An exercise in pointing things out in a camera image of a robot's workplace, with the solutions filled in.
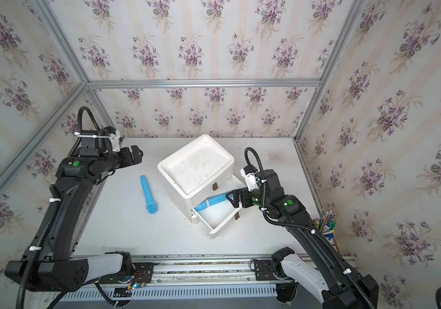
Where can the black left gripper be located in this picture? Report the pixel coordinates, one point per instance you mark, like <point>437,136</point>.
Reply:
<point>126,159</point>

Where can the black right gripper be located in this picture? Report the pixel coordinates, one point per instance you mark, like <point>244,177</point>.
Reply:
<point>245,192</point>

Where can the white drawer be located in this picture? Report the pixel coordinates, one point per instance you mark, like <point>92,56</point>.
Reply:
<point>216,217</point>

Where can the white plastic drawer cabinet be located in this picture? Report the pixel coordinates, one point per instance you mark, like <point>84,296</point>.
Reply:
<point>195,172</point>

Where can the blue plastic tool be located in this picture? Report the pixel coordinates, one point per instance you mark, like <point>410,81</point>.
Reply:
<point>151,205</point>

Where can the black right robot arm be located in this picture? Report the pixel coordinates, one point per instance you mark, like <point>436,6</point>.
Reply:
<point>332,281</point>

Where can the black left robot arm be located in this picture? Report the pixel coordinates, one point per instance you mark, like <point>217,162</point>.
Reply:
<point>47,264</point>

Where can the pink pen cup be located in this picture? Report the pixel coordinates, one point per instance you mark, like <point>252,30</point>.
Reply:
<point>326,224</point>

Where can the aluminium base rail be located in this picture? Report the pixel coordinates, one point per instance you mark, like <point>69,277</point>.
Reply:
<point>167,278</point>

